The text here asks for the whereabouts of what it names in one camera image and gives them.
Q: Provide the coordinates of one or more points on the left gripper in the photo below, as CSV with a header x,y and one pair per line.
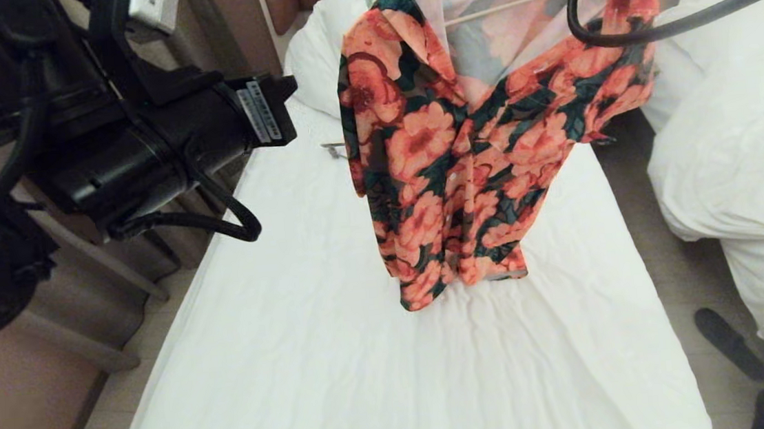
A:
x,y
142,159

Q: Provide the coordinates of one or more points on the floral short sleeve shirt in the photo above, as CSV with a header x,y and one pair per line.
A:
x,y
431,148

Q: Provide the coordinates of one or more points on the clothes hanger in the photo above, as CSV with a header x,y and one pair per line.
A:
x,y
335,151

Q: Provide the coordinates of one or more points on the white duvet bed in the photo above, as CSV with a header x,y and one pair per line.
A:
x,y
750,154

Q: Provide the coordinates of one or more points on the white pillow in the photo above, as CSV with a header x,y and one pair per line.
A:
x,y
319,54

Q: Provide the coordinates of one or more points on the black slipper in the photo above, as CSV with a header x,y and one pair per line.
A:
x,y
729,343

